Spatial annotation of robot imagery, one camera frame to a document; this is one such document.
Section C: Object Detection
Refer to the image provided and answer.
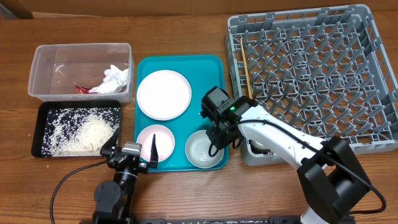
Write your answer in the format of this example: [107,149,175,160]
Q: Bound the clear plastic bin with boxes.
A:
[27,43,134,103]

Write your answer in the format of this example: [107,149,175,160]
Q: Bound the large white plate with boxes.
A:
[136,70,192,121]

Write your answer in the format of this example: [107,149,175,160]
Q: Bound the white cup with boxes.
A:
[249,140,272,154]

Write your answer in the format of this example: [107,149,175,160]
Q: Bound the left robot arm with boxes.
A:
[49,129,159,224]

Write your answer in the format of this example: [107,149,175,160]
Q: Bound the red sauce packet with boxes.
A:
[75,85,90,94]

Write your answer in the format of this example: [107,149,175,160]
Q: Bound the grey bowl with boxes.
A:
[185,130,224,169]

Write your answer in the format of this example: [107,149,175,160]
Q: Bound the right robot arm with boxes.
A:
[200,86,387,223]

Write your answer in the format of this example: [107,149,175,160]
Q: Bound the pink bowl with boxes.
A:
[136,124,175,162]

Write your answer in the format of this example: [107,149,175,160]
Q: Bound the wooden chopstick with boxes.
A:
[240,38,253,99]

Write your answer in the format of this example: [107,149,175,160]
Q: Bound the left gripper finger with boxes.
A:
[99,128,120,156]
[149,134,159,168]

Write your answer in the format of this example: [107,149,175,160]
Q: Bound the white napkin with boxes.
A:
[89,65,129,93]

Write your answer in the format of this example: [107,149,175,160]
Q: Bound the rice grains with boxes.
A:
[40,108,121,157]

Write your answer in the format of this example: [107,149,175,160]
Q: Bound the teal plastic tray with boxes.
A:
[134,55,225,172]

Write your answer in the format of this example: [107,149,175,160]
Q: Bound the grey dishwasher rack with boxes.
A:
[226,4,397,154]

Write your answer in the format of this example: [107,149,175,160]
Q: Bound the black tray bin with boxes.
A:
[31,100,121,157]

